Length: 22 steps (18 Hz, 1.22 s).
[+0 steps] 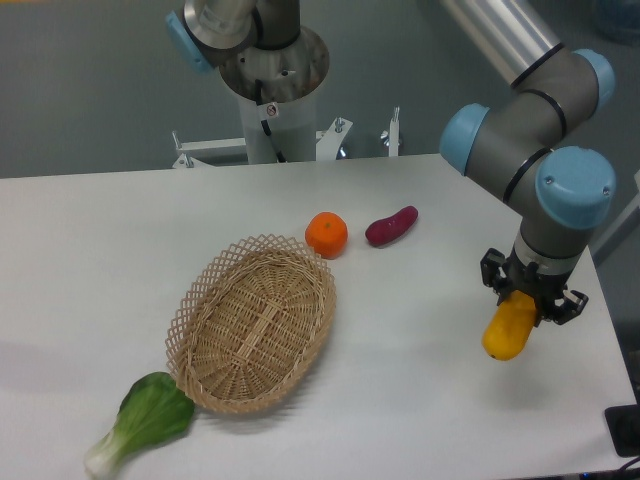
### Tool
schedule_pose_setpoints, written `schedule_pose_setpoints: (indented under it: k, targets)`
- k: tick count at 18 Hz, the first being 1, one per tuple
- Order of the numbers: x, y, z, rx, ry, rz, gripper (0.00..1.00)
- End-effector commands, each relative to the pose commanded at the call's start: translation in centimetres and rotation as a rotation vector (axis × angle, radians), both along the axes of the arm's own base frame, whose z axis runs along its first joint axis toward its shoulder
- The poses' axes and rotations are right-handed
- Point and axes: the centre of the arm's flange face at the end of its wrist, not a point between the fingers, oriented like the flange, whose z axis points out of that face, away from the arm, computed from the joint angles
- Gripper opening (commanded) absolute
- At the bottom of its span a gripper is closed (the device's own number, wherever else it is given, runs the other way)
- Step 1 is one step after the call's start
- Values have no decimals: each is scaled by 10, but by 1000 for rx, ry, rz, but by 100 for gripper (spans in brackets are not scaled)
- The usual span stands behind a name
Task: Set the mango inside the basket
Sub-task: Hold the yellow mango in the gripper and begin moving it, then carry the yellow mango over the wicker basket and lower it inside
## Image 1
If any yellow mango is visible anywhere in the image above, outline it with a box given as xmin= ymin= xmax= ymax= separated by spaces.
xmin=482 ymin=291 xmax=537 ymax=361

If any white metal base frame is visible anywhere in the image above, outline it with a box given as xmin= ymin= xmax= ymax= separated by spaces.
xmin=172 ymin=106 xmax=403 ymax=169

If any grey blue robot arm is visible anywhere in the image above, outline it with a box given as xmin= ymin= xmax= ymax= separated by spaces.
xmin=165 ymin=1 xmax=616 ymax=325

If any purple sweet potato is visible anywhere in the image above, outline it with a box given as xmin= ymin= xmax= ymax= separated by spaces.
xmin=365 ymin=206 xmax=419 ymax=247

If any woven wicker basket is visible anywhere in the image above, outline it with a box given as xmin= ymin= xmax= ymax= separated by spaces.
xmin=165 ymin=235 xmax=337 ymax=415

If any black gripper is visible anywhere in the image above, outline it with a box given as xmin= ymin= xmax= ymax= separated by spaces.
xmin=480 ymin=248 xmax=589 ymax=325

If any orange tangerine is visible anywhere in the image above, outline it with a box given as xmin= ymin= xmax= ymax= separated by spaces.
xmin=305 ymin=212 xmax=348 ymax=259

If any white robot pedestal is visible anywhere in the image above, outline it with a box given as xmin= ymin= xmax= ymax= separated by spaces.
xmin=220 ymin=27 xmax=329 ymax=165

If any black device at edge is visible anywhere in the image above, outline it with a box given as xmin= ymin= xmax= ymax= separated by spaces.
xmin=604 ymin=404 xmax=639 ymax=458

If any green bok choy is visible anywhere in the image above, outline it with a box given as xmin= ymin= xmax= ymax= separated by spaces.
xmin=84 ymin=372 xmax=195 ymax=479

